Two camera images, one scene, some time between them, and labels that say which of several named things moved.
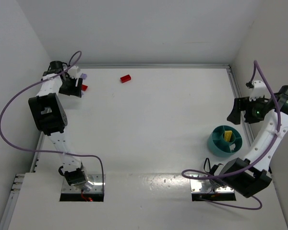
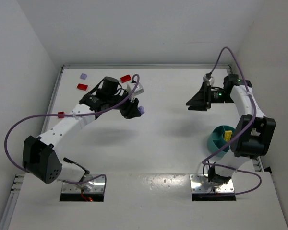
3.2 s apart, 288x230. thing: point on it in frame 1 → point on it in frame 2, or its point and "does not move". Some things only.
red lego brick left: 84,87 does not move
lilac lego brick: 83,75 does not move
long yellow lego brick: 227,135 does not move
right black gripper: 238,109 → 207,95
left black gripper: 73,88 → 128,108
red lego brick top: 125,78 does not move
